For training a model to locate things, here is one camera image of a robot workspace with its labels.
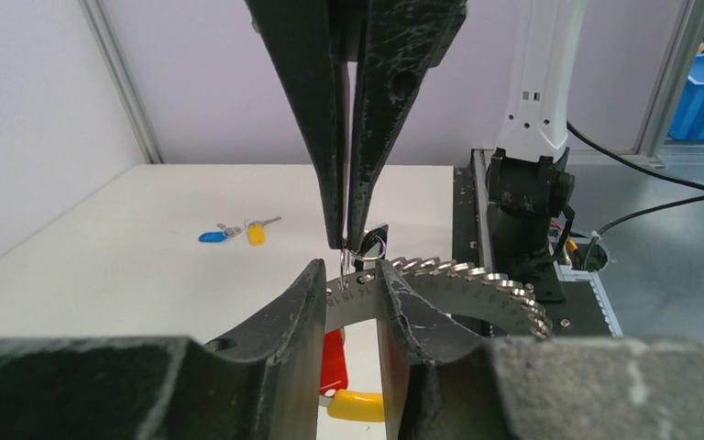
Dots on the black key tag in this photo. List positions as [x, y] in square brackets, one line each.
[373, 247]

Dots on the metal keyring with small rings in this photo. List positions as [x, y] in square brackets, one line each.
[450, 286]

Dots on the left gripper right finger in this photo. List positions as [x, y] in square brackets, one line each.
[443, 381]

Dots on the right aluminium frame post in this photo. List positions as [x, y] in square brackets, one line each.
[115, 60]

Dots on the yellow key tag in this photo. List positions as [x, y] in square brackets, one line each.
[256, 230]

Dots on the white cable duct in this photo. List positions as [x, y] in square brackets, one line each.
[585, 309]

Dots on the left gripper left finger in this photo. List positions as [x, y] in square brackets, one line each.
[259, 380]

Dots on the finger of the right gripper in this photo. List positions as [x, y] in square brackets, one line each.
[399, 44]
[304, 40]

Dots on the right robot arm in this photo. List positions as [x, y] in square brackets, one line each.
[351, 72]

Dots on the blue key tag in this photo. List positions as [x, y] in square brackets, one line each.
[222, 234]

